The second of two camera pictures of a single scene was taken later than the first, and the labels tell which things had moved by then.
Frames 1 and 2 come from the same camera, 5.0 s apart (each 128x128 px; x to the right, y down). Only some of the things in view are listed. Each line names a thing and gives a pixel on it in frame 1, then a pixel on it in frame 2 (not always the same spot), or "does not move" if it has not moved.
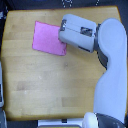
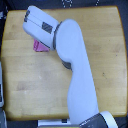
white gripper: x=78 y=32 -> x=40 y=26
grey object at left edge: x=1 y=87 does not move
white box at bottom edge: x=61 y=123 does not move
